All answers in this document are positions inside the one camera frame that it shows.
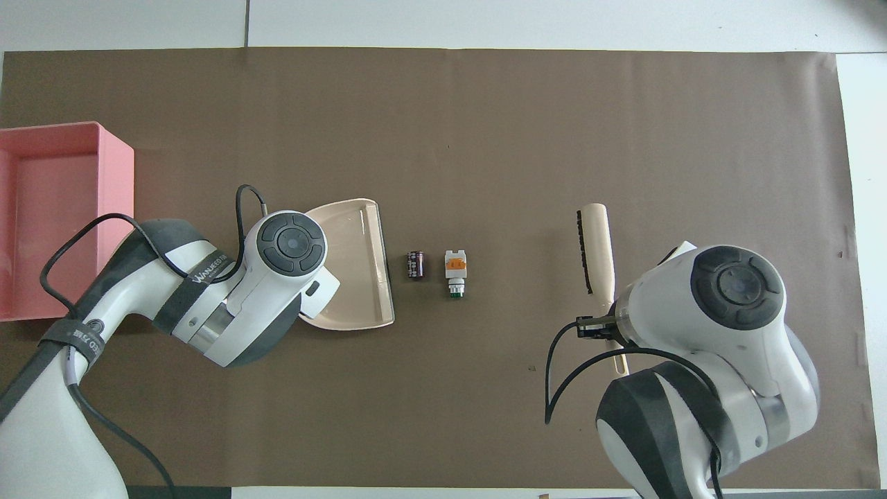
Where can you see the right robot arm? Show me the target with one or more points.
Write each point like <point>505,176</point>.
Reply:
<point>734,333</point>

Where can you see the pink plastic bin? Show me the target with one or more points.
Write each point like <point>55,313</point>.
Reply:
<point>55,208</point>

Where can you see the beige brush with black bristles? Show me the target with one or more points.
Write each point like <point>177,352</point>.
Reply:
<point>600,242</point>

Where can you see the white push button switch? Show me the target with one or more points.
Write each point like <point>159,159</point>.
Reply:
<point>455,272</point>

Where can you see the small black cylindrical capacitor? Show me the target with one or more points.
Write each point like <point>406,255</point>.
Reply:
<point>416,266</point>

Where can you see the beige plastic dustpan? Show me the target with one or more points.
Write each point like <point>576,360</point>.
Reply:
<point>360,270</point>

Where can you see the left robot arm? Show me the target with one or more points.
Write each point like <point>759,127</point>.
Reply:
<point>277,291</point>

